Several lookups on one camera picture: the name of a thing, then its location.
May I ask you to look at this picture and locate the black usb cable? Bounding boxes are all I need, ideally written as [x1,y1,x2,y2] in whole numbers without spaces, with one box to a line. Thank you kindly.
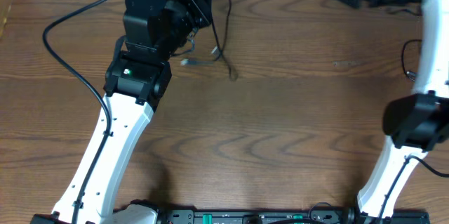
[180,0,239,81]

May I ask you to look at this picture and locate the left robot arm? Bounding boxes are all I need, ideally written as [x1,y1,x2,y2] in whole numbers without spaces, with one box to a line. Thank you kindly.
[32,0,212,223]

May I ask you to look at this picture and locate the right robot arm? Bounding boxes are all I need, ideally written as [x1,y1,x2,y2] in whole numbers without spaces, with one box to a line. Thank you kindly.
[338,0,448,223]

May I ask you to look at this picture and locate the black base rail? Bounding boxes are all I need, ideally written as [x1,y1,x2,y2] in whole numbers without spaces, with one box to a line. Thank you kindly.
[112,201,431,224]

